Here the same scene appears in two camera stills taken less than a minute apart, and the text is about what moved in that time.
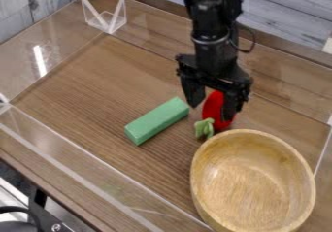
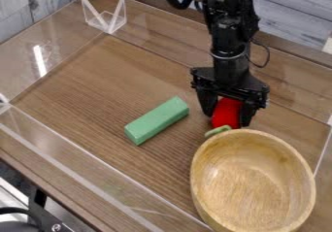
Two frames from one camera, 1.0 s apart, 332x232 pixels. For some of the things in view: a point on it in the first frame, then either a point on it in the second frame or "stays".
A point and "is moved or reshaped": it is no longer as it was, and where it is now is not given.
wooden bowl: x=253 y=182 stays
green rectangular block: x=158 y=119 stays
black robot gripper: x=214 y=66 → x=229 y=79
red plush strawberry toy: x=214 y=115 is moved or reshaped
